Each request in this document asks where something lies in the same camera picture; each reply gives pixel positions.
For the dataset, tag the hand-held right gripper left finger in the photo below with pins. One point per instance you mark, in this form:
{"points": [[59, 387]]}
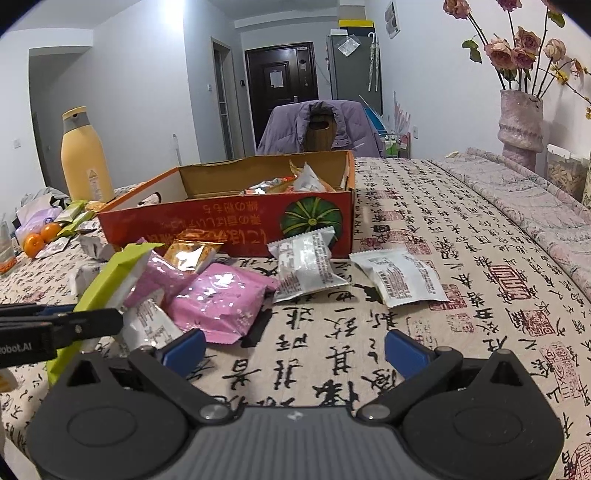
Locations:
{"points": [[187, 350]]}

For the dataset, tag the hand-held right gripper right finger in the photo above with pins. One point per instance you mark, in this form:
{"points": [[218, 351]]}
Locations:
{"points": [[406, 353]]}

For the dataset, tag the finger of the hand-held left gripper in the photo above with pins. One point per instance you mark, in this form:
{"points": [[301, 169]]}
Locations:
{"points": [[87, 323], [27, 311]]}

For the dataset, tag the green long snack packet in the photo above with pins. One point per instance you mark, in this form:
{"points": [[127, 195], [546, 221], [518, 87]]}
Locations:
{"points": [[111, 277]]}

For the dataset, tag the pink snack packet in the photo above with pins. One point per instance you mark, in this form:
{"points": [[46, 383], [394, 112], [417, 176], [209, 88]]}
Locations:
{"points": [[159, 277], [221, 300]]}

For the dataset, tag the brown cracker snack packet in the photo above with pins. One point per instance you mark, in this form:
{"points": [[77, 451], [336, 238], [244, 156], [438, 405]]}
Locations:
{"points": [[191, 251]]}

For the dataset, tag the red cardboard box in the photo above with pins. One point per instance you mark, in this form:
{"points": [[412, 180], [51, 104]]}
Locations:
{"points": [[207, 221]]}

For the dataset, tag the silver white snack packet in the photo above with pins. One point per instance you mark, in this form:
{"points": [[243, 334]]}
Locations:
{"points": [[304, 263]]}

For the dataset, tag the clear plastic cup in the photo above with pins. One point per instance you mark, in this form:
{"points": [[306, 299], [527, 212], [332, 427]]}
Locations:
{"points": [[7, 254]]}

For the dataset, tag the small white snack packet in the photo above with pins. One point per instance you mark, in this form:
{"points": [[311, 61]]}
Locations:
{"points": [[51, 248]]}

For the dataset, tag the purple tissue pack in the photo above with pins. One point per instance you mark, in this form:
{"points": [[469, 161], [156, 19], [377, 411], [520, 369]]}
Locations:
{"points": [[37, 217]]}

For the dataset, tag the small green snack packet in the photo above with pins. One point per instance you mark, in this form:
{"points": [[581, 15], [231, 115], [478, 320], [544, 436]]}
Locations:
{"points": [[69, 213], [83, 222]]}

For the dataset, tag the small orange cracker packet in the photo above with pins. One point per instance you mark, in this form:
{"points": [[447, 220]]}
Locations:
{"points": [[95, 206]]}

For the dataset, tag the yellow bottle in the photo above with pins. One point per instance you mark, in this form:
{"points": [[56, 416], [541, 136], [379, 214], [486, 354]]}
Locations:
{"points": [[87, 161]]}

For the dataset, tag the grey quilted cloth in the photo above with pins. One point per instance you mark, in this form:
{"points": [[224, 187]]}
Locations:
{"points": [[517, 198]]}

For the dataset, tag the wooden chair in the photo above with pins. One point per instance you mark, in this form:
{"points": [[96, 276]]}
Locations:
{"points": [[318, 136]]}

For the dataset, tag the clear storage jar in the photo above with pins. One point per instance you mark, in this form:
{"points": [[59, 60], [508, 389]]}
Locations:
{"points": [[565, 175]]}

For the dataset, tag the pink vase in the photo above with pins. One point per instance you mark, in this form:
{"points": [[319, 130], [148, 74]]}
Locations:
{"points": [[521, 129]]}

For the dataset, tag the grey interior door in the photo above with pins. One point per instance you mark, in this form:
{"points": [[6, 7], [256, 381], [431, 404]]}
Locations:
{"points": [[222, 101]]}

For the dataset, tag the dark entrance door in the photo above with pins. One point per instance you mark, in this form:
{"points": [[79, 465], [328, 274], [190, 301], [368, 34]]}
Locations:
{"points": [[277, 110]]}

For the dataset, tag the grey refrigerator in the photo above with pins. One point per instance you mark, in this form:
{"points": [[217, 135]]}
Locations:
{"points": [[353, 76]]}

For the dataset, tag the white folded umbrella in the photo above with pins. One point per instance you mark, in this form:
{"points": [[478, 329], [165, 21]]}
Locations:
{"points": [[373, 60]]}

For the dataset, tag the clear plastic bag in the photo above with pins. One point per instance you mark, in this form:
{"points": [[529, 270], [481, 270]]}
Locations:
{"points": [[347, 46]]}

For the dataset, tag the dried pink roses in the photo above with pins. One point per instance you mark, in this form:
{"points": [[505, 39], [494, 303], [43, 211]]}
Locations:
{"points": [[505, 53]]}

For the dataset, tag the yellow flower branches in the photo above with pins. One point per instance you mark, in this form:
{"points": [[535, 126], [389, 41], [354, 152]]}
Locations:
{"points": [[577, 76]]}

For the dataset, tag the yellow box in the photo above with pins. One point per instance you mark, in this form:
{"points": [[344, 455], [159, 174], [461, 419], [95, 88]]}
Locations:
{"points": [[355, 23]]}

